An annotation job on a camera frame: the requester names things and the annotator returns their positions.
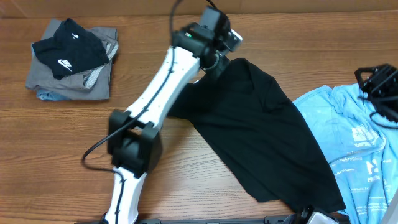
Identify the light blue printed t-shirt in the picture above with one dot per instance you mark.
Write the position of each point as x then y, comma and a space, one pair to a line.
359, 145

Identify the folded grey garment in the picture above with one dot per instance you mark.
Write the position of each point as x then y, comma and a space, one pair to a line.
89, 85

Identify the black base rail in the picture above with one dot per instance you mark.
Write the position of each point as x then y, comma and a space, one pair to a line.
266, 220

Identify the black t-shirt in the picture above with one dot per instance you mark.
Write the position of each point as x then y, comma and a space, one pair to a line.
261, 136

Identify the folded light blue garment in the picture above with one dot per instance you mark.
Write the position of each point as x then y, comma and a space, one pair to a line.
47, 95

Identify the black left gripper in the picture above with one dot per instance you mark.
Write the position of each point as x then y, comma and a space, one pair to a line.
217, 72

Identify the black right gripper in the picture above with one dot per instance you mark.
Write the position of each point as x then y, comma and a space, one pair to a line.
376, 83

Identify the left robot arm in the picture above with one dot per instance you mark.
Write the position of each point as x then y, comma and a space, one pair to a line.
135, 144

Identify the folded black Nike shirt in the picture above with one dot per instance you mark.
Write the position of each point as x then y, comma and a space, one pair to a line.
71, 50

